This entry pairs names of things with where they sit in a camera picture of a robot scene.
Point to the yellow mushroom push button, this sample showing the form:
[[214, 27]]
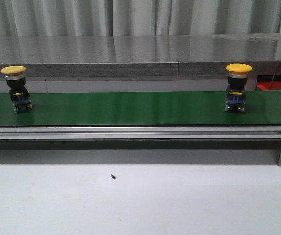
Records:
[[19, 95], [235, 91]]

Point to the grey stone counter shelf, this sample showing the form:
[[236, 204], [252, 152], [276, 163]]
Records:
[[127, 56]]

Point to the green conveyor belt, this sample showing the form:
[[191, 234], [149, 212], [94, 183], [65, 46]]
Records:
[[142, 108]]

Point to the red plastic tray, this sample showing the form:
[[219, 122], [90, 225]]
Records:
[[268, 82]]

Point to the grey pleated curtain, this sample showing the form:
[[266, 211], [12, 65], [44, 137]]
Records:
[[138, 17]]

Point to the aluminium conveyor side rail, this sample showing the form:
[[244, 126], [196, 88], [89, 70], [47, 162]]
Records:
[[140, 132]]

